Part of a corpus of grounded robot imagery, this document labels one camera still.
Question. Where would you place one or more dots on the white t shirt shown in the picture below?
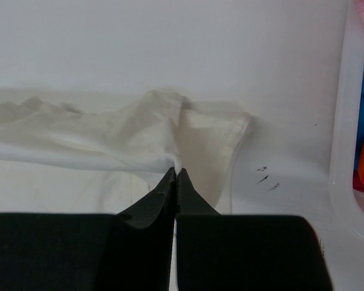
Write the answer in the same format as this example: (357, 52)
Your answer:
(58, 158)

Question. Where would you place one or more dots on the pink plastic basket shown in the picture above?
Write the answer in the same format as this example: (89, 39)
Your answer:
(347, 203)

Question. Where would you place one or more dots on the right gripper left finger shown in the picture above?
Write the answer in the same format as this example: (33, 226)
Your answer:
(130, 250)

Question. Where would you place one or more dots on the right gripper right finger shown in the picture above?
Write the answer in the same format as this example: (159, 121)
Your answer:
(244, 252)

